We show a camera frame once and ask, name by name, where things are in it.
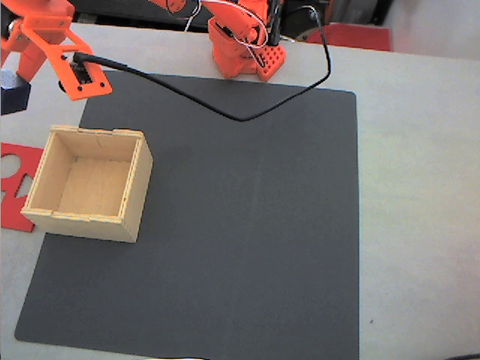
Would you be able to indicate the orange camera mount bracket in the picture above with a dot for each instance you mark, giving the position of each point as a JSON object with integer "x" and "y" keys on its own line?
{"x": 99, "y": 88}

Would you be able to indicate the dark background furniture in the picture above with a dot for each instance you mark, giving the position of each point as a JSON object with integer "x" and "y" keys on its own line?
{"x": 123, "y": 11}

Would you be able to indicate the small black camera module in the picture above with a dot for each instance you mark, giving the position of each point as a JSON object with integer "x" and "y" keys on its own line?
{"x": 81, "y": 73}

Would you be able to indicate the blue cube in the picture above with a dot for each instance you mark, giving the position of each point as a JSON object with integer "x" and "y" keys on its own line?
{"x": 15, "y": 99}

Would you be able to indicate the dark grey mat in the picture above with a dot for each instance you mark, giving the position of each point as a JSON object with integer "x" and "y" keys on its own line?
{"x": 232, "y": 225}

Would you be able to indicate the red flat object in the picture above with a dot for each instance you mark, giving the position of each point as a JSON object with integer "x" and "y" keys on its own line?
{"x": 348, "y": 36}

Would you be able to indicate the black round knob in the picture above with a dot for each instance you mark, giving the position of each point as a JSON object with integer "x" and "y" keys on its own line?
{"x": 305, "y": 20}

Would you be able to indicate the open wooden box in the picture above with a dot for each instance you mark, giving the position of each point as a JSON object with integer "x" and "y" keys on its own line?
{"x": 90, "y": 183}

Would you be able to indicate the red cut-out sheet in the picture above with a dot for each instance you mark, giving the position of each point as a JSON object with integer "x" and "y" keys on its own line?
{"x": 15, "y": 210}

